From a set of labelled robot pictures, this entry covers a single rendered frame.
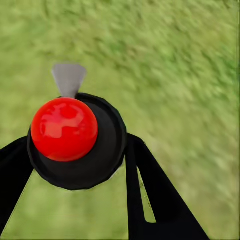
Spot pesticide atomizer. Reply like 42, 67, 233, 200
27, 62, 128, 191

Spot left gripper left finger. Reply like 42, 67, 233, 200
0, 135, 35, 236

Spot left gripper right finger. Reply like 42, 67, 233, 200
125, 133, 210, 240

